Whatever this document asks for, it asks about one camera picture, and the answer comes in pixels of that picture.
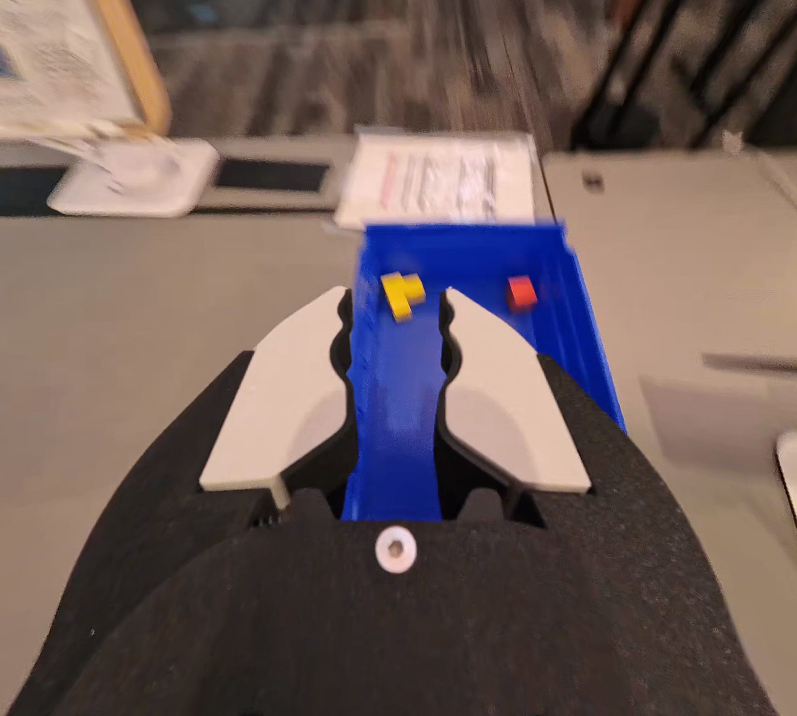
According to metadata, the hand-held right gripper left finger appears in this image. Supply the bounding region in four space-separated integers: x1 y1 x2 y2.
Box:
199 286 357 510

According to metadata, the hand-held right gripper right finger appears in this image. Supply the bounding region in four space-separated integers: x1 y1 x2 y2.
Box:
438 288 592 510

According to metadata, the blue plastic bin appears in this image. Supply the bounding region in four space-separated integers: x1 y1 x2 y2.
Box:
341 221 626 523

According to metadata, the laminated paper sheet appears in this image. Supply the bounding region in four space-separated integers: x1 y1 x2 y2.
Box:
336 131 539 228

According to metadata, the black round base table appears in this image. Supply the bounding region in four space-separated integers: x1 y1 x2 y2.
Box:
570 0 797 150

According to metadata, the illustrated instruction sheet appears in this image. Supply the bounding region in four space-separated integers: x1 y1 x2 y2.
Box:
0 0 134 132

